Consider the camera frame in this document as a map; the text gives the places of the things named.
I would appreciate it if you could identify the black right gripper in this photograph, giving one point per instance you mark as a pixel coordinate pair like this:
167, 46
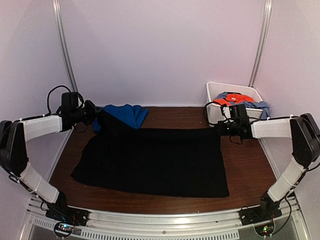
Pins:
221, 130

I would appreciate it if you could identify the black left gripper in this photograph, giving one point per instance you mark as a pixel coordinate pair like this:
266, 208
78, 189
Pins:
92, 110

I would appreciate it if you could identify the blue pleated skirt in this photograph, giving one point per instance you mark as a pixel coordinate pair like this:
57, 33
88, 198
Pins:
120, 119

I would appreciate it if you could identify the black garment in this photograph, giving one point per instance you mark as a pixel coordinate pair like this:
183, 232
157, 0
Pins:
153, 161

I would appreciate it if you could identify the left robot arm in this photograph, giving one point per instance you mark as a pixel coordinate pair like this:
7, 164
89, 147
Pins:
16, 135

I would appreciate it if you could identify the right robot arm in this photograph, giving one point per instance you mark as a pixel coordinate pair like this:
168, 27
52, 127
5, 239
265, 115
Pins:
301, 138

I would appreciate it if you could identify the blue checked shirt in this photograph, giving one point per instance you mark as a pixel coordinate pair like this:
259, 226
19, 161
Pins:
259, 105

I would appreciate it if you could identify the orange garment in basket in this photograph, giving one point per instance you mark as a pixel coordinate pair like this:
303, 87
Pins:
229, 99

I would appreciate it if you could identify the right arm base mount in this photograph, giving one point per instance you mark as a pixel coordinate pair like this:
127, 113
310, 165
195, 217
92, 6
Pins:
263, 222

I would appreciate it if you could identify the front aluminium rail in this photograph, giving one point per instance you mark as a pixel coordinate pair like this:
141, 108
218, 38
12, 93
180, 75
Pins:
217, 225

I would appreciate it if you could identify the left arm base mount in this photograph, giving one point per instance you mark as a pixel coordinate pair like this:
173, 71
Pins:
67, 221

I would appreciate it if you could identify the left aluminium frame post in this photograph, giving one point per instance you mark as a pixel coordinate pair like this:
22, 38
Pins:
63, 45

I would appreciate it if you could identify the aluminium frame post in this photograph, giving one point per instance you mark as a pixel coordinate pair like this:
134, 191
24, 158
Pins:
63, 45
264, 31

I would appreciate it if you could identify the right aluminium frame post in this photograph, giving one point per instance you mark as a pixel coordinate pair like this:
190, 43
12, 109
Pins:
264, 31

